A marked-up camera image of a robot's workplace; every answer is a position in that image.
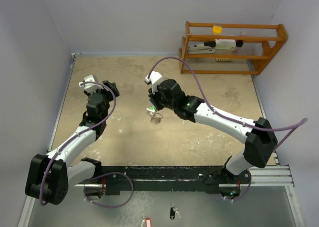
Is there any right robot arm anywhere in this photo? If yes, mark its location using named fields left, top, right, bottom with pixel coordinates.
left=145, top=77, right=278, bottom=183

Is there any white green staple box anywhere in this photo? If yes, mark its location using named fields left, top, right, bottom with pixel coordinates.
left=215, top=39, right=236, bottom=50

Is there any metal corner bracket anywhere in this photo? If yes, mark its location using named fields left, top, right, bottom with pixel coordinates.
left=71, top=52, right=82, bottom=62

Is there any yellow tape measure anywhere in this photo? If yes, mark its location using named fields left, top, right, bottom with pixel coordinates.
left=212, top=25, right=223, bottom=35

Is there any aluminium extrusion rail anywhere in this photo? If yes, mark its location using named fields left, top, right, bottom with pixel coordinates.
left=249, top=152, right=295, bottom=187

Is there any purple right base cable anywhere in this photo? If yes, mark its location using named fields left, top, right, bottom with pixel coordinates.
left=223, top=177, right=252, bottom=203

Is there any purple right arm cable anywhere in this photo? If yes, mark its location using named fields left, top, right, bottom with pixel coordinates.
left=148, top=57, right=308, bottom=153

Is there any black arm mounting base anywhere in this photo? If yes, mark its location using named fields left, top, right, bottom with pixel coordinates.
left=82, top=157, right=251, bottom=196

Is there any wooden three-tier shelf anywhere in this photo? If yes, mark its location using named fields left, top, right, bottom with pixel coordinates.
left=178, top=21, right=288, bottom=75

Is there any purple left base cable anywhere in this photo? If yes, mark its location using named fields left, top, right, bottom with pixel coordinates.
left=83, top=172, right=134, bottom=209

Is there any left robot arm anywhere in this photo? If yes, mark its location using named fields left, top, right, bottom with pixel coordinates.
left=25, top=75, right=120, bottom=206

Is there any grey black stapler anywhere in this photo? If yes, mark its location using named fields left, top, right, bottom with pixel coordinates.
left=187, top=41, right=216, bottom=54

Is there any black tag key bunch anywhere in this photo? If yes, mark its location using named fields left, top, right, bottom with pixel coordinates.
left=169, top=203, right=181, bottom=220

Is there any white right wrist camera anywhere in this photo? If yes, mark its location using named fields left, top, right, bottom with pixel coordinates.
left=144, top=71, right=163, bottom=94

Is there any red tag key bunch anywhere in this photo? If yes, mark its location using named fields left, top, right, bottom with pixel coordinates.
left=141, top=214, right=152, bottom=227

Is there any large metal keyring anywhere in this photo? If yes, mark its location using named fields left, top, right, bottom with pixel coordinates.
left=148, top=111, right=163, bottom=124

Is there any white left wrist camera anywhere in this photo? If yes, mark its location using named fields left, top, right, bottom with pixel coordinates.
left=79, top=75, right=102, bottom=94

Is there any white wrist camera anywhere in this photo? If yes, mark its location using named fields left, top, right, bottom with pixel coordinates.
left=79, top=75, right=102, bottom=94
left=144, top=71, right=163, bottom=94

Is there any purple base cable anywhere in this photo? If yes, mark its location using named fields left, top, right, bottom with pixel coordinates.
left=83, top=172, right=134, bottom=209
left=223, top=177, right=252, bottom=203

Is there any black red stamp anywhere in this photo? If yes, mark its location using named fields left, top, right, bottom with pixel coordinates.
left=236, top=40, right=244, bottom=47

